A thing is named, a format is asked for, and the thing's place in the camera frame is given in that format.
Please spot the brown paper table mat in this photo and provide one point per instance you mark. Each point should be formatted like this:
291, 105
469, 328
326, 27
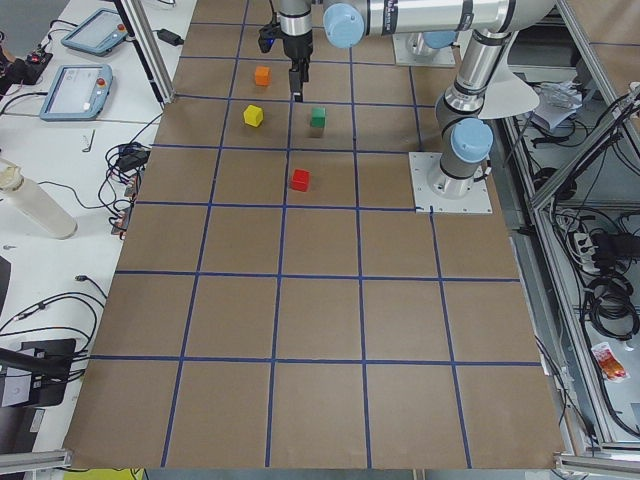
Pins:
251, 325

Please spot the orange wooden block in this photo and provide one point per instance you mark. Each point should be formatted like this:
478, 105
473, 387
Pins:
262, 76

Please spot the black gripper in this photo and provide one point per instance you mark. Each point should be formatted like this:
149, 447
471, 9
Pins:
297, 47

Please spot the black monitor stand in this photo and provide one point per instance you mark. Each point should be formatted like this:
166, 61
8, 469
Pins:
37, 373

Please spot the far teach pendant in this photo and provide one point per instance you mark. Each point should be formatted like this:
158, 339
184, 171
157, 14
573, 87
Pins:
97, 35

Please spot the red wooden block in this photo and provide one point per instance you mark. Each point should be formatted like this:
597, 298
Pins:
300, 180

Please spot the white bottle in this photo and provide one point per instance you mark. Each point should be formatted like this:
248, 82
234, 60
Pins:
35, 203

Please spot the teach pendant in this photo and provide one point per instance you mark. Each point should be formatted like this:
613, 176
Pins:
77, 93
97, 35

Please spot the yellow wooden block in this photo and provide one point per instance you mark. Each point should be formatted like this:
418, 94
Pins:
253, 115

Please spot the black power adapter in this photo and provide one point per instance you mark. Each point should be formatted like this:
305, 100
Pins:
170, 37

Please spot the hex key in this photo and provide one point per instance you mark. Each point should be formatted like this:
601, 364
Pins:
89, 140

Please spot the aluminium frame post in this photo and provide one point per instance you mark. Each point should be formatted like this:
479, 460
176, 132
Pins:
139, 30

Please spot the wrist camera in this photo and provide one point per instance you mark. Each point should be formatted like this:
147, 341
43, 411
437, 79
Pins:
267, 37

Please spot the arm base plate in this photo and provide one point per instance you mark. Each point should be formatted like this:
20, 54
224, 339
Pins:
425, 49
434, 192

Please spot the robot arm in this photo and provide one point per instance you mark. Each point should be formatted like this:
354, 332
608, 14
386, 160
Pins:
483, 87

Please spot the red snack packet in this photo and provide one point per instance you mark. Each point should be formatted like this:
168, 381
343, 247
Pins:
610, 366

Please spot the green wooden block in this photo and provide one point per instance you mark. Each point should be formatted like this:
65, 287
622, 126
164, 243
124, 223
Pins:
318, 117

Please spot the near teach pendant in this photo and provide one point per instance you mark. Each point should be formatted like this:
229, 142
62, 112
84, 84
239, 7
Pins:
77, 93

